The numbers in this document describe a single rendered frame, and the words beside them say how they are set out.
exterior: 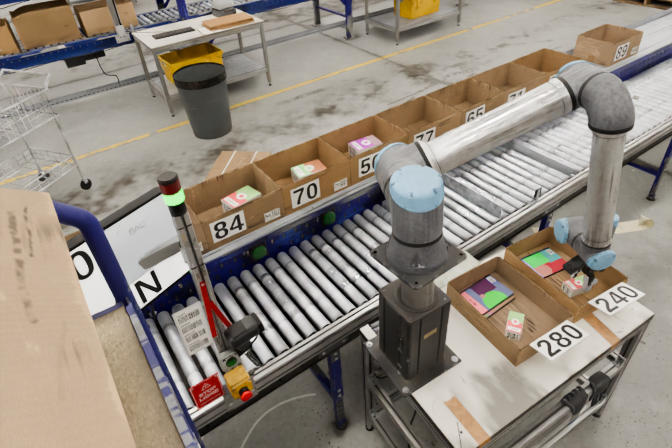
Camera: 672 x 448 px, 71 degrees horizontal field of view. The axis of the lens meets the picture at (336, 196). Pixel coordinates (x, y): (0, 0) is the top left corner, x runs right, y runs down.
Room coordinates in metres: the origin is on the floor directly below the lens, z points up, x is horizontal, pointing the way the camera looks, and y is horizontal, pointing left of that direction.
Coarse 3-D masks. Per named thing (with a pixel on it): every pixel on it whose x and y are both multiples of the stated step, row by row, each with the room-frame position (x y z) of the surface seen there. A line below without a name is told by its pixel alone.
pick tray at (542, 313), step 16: (496, 256) 1.42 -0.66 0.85; (480, 272) 1.38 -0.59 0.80; (496, 272) 1.41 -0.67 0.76; (512, 272) 1.35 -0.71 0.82; (448, 288) 1.29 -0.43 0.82; (464, 288) 1.34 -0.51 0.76; (512, 288) 1.32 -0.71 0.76; (528, 288) 1.27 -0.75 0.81; (464, 304) 1.20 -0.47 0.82; (512, 304) 1.23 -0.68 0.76; (528, 304) 1.23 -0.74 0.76; (544, 304) 1.19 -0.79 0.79; (560, 304) 1.14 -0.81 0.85; (480, 320) 1.12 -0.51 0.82; (496, 320) 1.16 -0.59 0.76; (528, 320) 1.15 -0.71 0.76; (544, 320) 1.14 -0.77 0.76; (560, 320) 1.12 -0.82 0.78; (496, 336) 1.05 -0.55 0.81; (528, 336) 1.08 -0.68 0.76; (512, 352) 0.98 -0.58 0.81; (528, 352) 0.98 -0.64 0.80
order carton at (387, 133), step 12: (360, 120) 2.37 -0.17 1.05; (372, 120) 2.41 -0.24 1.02; (384, 120) 2.35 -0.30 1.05; (336, 132) 2.28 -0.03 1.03; (348, 132) 2.32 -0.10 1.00; (360, 132) 2.37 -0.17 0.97; (372, 132) 2.41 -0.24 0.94; (384, 132) 2.35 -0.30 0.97; (396, 132) 2.26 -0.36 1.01; (336, 144) 2.28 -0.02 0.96; (384, 144) 2.09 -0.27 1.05; (348, 156) 2.26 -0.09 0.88; (360, 156) 2.01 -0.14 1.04; (360, 180) 2.00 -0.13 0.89
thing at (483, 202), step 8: (448, 176) 2.10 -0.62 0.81; (448, 184) 2.10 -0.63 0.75; (456, 184) 2.05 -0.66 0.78; (464, 184) 2.01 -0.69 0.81; (456, 192) 2.04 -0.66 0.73; (464, 192) 2.00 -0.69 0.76; (472, 192) 1.96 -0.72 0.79; (472, 200) 1.95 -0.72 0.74; (480, 200) 1.91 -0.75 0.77; (488, 200) 1.87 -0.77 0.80; (488, 208) 1.86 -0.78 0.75; (496, 208) 1.82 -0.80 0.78; (496, 216) 1.81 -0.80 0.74
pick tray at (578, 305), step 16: (528, 240) 1.53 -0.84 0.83; (544, 240) 1.57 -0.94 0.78; (512, 256) 1.42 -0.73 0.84; (560, 256) 1.48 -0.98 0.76; (528, 272) 1.34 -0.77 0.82; (560, 272) 1.38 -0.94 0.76; (608, 272) 1.31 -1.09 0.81; (544, 288) 1.26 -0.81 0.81; (560, 288) 1.30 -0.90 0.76; (592, 288) 1.28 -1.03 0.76; (608, 288) 1.28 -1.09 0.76; (576, 304) 1.14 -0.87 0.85; (576, 320) 1.13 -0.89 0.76
